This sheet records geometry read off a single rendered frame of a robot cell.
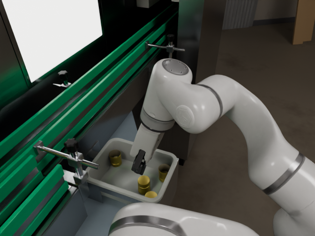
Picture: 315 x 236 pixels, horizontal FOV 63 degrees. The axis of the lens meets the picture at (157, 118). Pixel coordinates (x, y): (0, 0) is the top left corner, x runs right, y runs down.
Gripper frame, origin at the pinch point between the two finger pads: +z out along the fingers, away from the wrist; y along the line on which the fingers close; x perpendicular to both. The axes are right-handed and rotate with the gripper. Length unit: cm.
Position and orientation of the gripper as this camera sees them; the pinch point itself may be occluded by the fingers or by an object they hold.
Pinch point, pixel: (143, 159)
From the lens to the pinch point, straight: 66.2
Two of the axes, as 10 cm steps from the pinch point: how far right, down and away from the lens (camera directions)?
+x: 9.0, 4.2, -1.1
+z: -2.4, 6.9, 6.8
